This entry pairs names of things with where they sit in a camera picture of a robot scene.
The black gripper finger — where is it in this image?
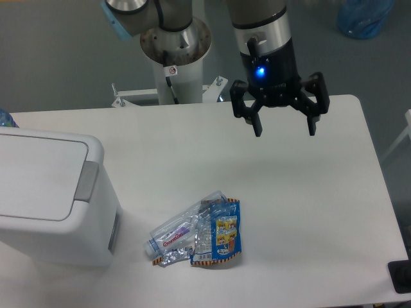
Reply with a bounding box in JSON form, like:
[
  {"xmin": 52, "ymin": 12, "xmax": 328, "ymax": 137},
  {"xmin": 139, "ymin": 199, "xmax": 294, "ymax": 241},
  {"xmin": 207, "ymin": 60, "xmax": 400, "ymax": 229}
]
[
  {"xmin": 229, "ymin": 80, "xmax": 263, "ymax": 137},
  {"xmin": 290, "ymin": 72, "xmax": 330, "ymax": 136}
]

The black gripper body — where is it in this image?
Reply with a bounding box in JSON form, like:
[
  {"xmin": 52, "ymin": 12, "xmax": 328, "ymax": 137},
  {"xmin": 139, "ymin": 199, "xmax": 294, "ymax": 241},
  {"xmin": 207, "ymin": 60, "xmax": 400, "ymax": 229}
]
[{"xmin": 241, "ymin": 38, "xmax": 304, "ymax": 107}]

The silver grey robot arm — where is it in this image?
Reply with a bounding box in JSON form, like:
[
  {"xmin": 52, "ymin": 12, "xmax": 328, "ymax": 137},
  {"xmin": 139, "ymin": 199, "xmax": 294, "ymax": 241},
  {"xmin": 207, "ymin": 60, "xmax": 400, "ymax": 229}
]
[{"xmin": 101, "ymin": 1, "xmax": 330, "ymax": 136}]

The grey trash can lid button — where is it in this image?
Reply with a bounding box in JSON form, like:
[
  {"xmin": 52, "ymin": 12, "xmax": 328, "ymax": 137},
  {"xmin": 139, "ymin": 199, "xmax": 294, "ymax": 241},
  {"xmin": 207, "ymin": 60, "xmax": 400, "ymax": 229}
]
[{"xmin": 74, "ymin": 161, "xmax": 99, "ymax": 202}]

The white plastic trash can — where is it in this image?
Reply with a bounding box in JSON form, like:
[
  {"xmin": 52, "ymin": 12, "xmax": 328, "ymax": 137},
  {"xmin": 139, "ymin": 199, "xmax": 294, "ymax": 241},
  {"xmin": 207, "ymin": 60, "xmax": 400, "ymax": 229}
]
[{"xmin": 1, "ymin": 127, "xmax": 122, "ymax": 266}]

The blue plastic bag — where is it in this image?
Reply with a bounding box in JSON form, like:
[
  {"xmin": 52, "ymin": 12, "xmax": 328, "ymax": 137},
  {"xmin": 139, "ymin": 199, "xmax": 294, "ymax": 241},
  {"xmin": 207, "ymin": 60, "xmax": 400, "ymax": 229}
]
[{"xmin": 337, "ymin": 0, "xmax": 396, "ymax": 40}]

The blue snack wrapper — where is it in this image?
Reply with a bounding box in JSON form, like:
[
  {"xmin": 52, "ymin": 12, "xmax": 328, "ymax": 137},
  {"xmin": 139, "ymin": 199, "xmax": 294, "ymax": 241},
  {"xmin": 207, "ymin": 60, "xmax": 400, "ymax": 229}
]
[{"xmin": 151, "ymin": 198, "xmax": 241, "ymax": 267}]

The crushed clear plastic bottle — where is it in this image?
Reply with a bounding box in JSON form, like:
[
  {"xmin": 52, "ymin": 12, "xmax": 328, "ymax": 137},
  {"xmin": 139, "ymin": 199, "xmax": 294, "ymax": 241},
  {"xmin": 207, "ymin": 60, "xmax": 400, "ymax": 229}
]
[{"xmin": 143, "ymin": 191, "xmax": 227, "ymax": 261}]

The black clamp at table edge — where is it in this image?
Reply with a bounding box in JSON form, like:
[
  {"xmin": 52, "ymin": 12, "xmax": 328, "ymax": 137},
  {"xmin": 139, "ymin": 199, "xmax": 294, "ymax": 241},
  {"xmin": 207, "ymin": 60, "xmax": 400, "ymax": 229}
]
[{"xmin": 387, "ymin": 260, "xmax": 410, "ymax": 294}]

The blue patterned object at left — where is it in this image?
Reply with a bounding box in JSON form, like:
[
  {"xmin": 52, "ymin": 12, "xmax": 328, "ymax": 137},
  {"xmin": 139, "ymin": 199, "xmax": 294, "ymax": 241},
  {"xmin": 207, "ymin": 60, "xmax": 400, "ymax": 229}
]
[{"xmin": 0, "ymin": 108, "xmax": 19, "ymax": 128}]

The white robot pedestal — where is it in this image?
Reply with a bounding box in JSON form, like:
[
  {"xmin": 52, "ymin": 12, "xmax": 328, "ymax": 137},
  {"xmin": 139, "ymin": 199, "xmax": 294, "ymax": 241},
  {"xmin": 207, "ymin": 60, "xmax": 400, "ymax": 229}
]
[{"xmin": 110, "ymin": 16, "xmax": 229, "ymax": 108}]

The white frame at right edge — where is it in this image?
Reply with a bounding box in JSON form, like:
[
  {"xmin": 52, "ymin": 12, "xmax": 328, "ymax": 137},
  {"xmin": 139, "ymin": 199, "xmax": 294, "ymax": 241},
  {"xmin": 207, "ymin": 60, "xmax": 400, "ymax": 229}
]
[{"xmin": 381, "ymin": 109, "xmax": 410, "ymax": 164}]

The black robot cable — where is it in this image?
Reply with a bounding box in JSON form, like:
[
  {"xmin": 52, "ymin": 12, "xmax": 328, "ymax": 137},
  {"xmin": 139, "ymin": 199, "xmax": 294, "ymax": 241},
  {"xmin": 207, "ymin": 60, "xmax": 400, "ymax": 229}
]
[{"xmin": 153, "ymin": 0, "xmax": 180, "ymax": 105}]

